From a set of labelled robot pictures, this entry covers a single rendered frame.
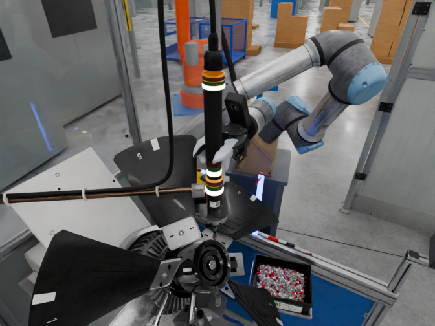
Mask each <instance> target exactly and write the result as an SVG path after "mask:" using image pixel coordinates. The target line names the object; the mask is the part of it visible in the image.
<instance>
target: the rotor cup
mask: <svg viewBox="0 0 435 326"><path fill-rule="evenodd" d="M193 243H194V244H193ZM181 256H182V261H181V264H180V265H179V268H178V269H177V272H176V273H175V275H174V277H173V279H172V282H171V283H170V284H169V285H168V286H166V287H164V288H165V290H166V291H167V292H168V293H169V294H170V295H172V296H173V297H176V298H190V293H191V292H192V293H194V294H195V295H196V294H197V293H200V292H217V291H219V290H221V289H222V288H223V287H224V286H225V285H226V284H227V282H228V280H229V277H230V271H231V264H230V257H229V253H228V252H227V250H226V248H225V247H224V246H223V245H222V244H221V243H220V242H219V241H216V240H213V239H207V240H203V241H202V242H200V243H195V242H192V243H189V244H186V245H184V246H182V247H179V248H176V249H175V250H170V249H169V247H167V248H166V250H165V251H164V253H163V255H162V257H161V260H163V259H169V258H173V257H181ZM211 260H214V261H215V262H216V268H215V269H213V270H212V269H211V268H210V267H209V262H210V261H211ZM184 268H191V269H192V271H189V272H183V269H184Z"/></svg>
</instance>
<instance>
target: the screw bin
mask: <svg viewBox="0 0 435 326"><path fill-rule="evenodd" d="M258 263H263V264H266V265H267V264H268V265H271V266H278V267H279V266H280V267H281V268H287V269H293V270H297V271H301V272H305V276H306V277H307V278H305V282H306V283H305V284H306V292H307V293H306V302H305V303H304V302H300V301H295V300H291V299H286V298H281V297H278V296H272V297H273V299H274V302H275V304H276V307H277V308H278V309H283V310H288V311H291V312H296V313H300V314H305V315H308V314H309V311H310V308H313V295H312V279H311V265H309V264H305V263H299V262H295V261H289V260H285V259H279V258H275V257H269V256H266V255H260V254H255V255H254V263H253V268H252V276H251V283H250V286H253V287H255V283H256V273H257V268H258Z"/></svg>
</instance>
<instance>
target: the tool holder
mask: <svg viewBox="0 0 435 326"><path fill-rule="evenodd" d="M196 185H204V184H203V183H197V184H192V198H194V204H199V211H200V217H201V218H202V220H203V221H204V222H205V223H207V224H210V225H219V224H222V223H224V222H225V221H226V220H227V218H228V210H227V208H226V207H225V206H224V205H221V213H220V215H218V216H216V217H213V216H211V215H209V214H208V205H206V204H207V202H206V191H205V189H204V188H203V189H197V188H195V187H196Z"/></svg>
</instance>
